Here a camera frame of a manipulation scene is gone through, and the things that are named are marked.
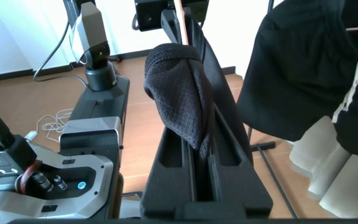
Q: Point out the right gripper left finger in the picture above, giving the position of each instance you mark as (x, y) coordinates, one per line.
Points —
(166, 186)

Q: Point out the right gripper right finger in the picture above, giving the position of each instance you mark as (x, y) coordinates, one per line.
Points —
(244, 186)

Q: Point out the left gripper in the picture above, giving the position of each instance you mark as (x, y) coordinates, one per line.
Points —
(148, 14)

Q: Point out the black garment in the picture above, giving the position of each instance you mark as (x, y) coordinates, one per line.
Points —
(179, 93)

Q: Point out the black shorts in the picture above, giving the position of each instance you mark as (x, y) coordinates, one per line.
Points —
(291, 77)

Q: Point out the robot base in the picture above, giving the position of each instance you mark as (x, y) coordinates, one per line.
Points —
(95, 105)

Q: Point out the black clothes rack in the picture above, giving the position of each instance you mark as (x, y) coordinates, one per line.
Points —
(263, 146)

